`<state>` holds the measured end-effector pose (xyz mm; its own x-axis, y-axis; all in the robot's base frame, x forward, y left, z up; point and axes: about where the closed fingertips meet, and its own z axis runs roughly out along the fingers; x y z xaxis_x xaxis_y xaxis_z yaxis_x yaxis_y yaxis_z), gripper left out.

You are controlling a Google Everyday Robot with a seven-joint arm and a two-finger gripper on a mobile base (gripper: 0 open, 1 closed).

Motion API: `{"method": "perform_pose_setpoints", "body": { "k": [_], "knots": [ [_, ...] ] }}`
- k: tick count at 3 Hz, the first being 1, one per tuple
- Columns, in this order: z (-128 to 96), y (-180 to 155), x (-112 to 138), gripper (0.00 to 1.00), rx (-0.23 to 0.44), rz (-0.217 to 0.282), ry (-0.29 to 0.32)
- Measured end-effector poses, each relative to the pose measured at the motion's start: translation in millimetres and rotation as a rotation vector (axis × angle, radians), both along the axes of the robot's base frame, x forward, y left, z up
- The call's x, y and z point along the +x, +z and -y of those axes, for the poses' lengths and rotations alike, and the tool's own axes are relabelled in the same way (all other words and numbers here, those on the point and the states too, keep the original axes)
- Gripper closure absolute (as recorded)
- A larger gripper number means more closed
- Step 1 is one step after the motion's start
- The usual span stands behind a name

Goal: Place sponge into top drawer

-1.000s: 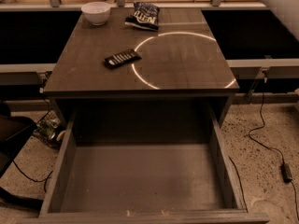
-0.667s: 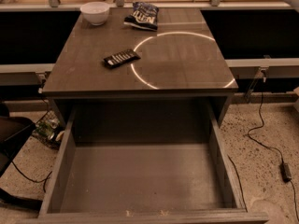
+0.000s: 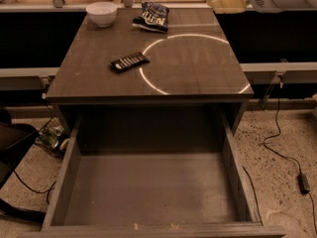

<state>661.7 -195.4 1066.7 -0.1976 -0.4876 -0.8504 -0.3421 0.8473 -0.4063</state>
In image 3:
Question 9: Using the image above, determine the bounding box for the wire basket with cans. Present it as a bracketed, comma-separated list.
[35, 117, 69, 159]

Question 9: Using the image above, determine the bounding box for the open grey top drawer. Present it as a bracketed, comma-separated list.
[19, 109, 285, 238]

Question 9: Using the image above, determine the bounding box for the black power adapter with cable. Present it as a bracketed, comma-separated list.
[263, 99, 317, 234]

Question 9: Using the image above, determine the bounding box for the white bowl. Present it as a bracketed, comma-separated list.
[86, 2, 117, 27]

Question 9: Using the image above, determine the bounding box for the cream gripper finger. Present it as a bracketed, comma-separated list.
[206, 0, 249, 14]

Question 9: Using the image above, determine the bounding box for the blue chip bag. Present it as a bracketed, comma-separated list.
[133, 2, 169, 33]

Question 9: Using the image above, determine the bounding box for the black chair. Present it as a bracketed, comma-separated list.
[0, 108, 46, 224]

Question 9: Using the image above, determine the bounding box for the black chocolate bar wrapper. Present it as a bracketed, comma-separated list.
[111, 53, 150, 73]

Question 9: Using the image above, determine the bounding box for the black cable on floor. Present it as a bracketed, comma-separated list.
[12, 170, 57, 206]

